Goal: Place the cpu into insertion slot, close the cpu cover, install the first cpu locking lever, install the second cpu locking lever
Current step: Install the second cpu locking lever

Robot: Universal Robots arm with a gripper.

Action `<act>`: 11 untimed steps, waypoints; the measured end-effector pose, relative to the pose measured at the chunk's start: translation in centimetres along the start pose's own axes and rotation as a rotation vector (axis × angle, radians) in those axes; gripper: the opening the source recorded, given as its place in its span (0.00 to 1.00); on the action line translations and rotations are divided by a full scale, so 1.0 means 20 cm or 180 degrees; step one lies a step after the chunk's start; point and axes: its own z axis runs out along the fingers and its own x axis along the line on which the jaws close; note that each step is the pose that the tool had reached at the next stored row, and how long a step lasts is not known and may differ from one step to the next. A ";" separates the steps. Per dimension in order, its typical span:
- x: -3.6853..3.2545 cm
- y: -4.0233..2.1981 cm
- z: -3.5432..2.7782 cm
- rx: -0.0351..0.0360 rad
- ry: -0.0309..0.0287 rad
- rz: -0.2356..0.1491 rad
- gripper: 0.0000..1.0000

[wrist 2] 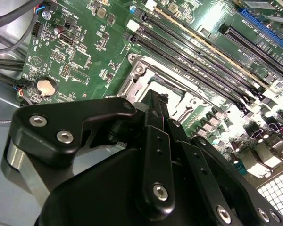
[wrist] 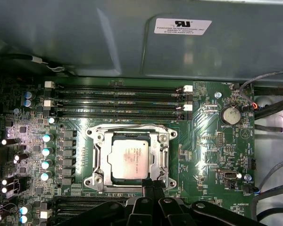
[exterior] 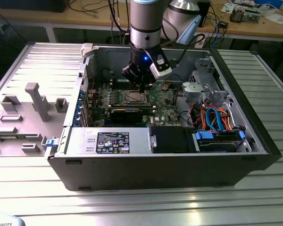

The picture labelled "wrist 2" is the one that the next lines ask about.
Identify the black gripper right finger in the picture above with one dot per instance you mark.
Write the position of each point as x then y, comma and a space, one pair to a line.
202, 169

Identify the metal socket cover frame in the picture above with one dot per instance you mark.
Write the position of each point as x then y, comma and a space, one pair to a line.
141, 82

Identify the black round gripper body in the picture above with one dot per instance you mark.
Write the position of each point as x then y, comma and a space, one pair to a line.
96, 200

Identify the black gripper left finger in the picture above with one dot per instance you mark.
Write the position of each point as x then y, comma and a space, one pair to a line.
49, 141

